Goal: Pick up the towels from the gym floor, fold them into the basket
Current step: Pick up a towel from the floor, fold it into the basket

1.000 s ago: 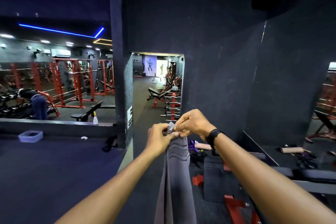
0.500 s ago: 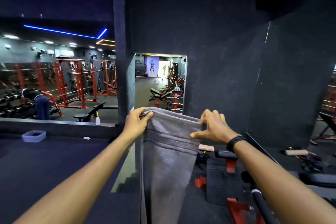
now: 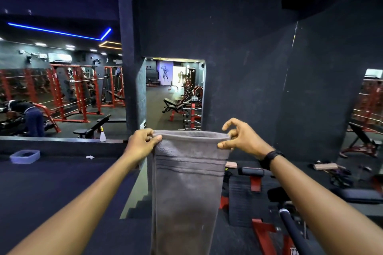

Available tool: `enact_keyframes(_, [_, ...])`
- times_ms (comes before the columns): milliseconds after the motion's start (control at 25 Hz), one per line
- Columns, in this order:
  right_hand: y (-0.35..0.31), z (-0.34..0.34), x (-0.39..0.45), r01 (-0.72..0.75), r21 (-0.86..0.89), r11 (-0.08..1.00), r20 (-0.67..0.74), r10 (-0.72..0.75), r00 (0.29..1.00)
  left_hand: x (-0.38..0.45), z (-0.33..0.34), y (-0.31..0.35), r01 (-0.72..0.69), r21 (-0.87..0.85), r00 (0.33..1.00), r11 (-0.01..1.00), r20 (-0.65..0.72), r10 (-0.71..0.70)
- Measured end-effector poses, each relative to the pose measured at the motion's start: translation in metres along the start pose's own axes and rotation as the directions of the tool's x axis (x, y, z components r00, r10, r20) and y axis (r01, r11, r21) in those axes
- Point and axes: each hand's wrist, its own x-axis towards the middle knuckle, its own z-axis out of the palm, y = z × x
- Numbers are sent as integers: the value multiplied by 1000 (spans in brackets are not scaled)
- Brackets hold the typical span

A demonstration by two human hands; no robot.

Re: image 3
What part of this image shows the person's right hand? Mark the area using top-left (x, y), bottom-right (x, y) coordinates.
top-left (217, 118), bottom-right (276, 161)

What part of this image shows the person's left hand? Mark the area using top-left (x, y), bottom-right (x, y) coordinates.
top-left (124, 128), bottom-right (163, 169)

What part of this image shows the grey striped towel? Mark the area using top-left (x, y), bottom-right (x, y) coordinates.
top-left (149, 130), bottom-right (233, 255)

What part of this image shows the person's left forearm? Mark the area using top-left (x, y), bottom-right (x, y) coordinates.
top-left (7, 153), bottom-right (141, 255)

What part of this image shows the person's right forearm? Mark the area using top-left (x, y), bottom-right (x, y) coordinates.
top-left (269, 154), bottom-right (383, 255)

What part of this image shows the black roller pad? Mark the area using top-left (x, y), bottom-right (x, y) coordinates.
top-left (238, 167), bottom-right (266, 178)

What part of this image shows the black adjustable bench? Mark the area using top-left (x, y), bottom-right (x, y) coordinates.
top-left (162, 98), bottom-right (192, 114)

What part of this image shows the black wristwatch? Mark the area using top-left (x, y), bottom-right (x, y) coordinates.
top-left (259, 150), bottom-right (285, 171)

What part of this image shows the black weight bench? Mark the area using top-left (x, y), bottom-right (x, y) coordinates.
top-left (73, 114), bottom-right (127, 139)

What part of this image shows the red squat rack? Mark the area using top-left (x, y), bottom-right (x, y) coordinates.
top-left (101, 66), bottom-right (126, 108)
top-left (0, 68), bottom-right (62, 133)
top-left (49, 64), bottom-right (104, 123)

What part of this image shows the orange ceiling light strip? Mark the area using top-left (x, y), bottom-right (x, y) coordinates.
top-left (98, 41), bottom-right (122, 50)

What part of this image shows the white air conditioner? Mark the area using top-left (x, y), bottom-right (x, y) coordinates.
top-left (48, 53), bottom-right (72, 63)

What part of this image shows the lavender plastic container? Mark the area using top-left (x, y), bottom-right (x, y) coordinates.
top-left (9, 149), bottom-right (41, 165)

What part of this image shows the black incline bench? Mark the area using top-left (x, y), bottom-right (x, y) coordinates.
top-left (340, 122), bottom-right (383, 158)

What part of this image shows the black seat pad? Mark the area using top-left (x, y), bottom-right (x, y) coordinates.
top-left (329, 187), bottom-right (383, 205)

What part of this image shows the blue ceiling light strip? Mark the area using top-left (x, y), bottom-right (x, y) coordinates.
top-left (8, 22), bottom-right (112, 41)

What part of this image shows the bodybuilder wall poster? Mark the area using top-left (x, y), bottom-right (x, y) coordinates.
top-left (158, 61), bottom-right (174, 85)

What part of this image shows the red machine frame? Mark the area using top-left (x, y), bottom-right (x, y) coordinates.
top-left (251, 218), bottom-right (292, 255)

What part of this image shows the black machine handle bar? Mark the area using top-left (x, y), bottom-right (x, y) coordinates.
top-left (278, 208), bottom-right (315, 255)

